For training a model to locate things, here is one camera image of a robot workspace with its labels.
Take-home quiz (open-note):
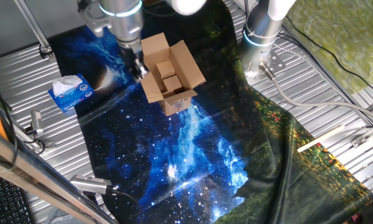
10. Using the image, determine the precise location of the thick grey cable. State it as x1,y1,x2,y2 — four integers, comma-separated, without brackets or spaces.
258,62,373,124

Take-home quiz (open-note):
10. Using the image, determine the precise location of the metal camera mount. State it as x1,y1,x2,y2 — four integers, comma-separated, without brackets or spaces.
11,123,56,149

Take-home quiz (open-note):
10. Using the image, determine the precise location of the black keyboard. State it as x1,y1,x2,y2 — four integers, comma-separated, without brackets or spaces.
0,170,35,224

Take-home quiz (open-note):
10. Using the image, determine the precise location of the metal bracket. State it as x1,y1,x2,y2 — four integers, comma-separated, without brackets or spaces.
350,119,373,149

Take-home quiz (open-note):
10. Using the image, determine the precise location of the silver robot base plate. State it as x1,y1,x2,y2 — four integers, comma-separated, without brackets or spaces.
244,49,286,85

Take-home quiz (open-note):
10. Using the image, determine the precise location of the blue tissue pack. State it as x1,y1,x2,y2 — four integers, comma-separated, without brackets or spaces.
47,73,96,113

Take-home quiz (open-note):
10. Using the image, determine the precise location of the green yellow mat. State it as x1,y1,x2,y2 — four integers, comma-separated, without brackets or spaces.
281,0,373,96

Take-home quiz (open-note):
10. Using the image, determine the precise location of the aluminium frame beam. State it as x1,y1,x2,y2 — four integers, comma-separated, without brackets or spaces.
0,124,117,224

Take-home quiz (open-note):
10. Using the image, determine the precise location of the blue galaxy print cloth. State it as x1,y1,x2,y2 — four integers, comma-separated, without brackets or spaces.
48,12,249,224

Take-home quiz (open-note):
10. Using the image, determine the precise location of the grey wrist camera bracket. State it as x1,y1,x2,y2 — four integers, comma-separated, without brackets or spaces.
77,0,111,38

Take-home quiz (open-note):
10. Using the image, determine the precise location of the white stick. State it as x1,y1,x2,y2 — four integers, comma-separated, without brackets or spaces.
297,124,346,154

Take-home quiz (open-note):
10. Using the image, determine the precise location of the long silver camera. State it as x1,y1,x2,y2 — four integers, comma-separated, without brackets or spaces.
69,174,119,196

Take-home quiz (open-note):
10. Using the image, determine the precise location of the slanted metal pole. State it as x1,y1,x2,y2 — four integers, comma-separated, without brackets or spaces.
14,0,56,60

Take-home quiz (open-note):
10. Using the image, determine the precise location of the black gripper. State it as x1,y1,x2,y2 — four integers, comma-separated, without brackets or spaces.
117,39,150,80

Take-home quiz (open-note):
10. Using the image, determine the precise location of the dark forest print cloth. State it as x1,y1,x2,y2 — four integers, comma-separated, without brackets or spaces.
141,0,373,224

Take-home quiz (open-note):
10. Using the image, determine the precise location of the black camera cable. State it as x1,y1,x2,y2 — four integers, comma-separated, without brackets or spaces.
111,187,144,220

